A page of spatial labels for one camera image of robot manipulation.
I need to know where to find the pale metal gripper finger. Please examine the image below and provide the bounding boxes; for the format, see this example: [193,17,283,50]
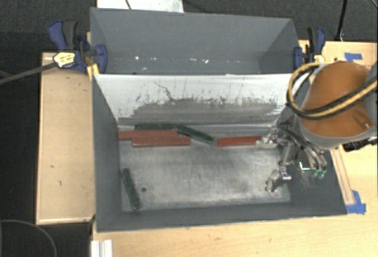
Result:
[266,166,294,193]
[255,128,280,149]

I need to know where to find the red-brown flat block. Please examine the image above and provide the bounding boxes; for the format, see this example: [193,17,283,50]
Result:
[217,135,263,148]
[131,136,191,148]
[118,130,178,141]

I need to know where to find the dark green flat block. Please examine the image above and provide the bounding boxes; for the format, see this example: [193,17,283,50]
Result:
[121,167,142,211]
[135,123,178,132]
[175,124,214,145]

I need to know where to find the grey metal bin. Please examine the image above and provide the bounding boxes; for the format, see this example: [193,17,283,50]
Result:
[89,6,348,233]

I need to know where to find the pale wood board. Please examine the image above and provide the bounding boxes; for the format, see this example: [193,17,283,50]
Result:
[35,51,97,226]

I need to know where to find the black cylinder on white bracket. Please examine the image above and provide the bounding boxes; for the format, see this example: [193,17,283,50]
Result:
[342,136,378,152]

